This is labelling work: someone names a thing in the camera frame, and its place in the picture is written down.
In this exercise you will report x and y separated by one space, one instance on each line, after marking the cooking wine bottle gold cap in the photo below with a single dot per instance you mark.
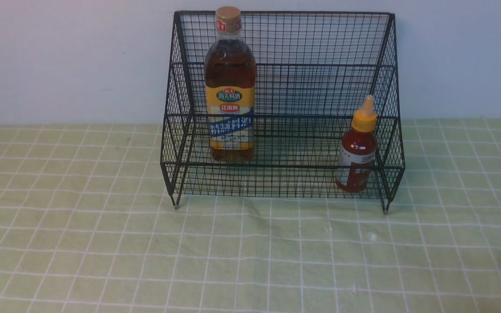
230 79

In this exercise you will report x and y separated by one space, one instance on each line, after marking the red sauce bottle yellow cap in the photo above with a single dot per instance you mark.
358 149

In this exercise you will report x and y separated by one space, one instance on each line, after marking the green checkered tablecloth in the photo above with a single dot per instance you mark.
86 226

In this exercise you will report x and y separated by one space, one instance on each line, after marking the black wire mesh shelf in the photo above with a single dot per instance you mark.
314 69

